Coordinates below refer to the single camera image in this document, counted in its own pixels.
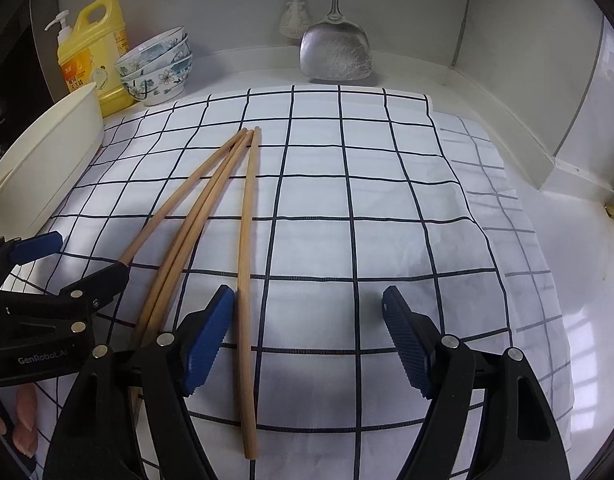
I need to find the wooden chopstick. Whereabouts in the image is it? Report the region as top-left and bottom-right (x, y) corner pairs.
(131, 130), (253, 346)
(137, 131), (256, 348)
(237, 126), (262, 460)
(118, 129), (249, 266)

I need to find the metal spatula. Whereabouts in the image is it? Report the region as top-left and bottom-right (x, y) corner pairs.
(300, 0), (374, 83)

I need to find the floral ceramic bowl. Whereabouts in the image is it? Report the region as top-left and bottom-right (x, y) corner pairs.
(122, 59), (194, 107)
(114, 26), (190, 78)
(119, 50), (193, 88)

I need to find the yellow dish soap bottle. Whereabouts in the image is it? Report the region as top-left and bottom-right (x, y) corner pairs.
(44, 0), (136, 117)

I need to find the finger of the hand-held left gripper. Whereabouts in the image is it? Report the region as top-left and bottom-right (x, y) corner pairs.
(58, 261), (130, 322)
(0, 231), (64, 289)

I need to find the person's left hand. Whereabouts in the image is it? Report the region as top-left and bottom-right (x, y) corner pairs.
(0, 384), (40, 461)

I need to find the white black-checked cloth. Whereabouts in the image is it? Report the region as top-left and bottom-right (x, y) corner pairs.
(0, 85), (574, 480)

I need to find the black appliance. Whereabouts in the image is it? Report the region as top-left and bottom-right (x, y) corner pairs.
(0, 0), (58, 161)

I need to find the white plastic basin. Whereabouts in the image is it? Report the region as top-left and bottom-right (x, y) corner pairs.
(0, 82), (104, 248)

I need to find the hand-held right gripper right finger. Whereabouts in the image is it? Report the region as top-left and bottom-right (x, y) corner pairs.
(381, 285), (570, 480)

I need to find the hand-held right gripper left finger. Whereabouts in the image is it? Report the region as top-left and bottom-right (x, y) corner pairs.
(42, 284), (236, 480)

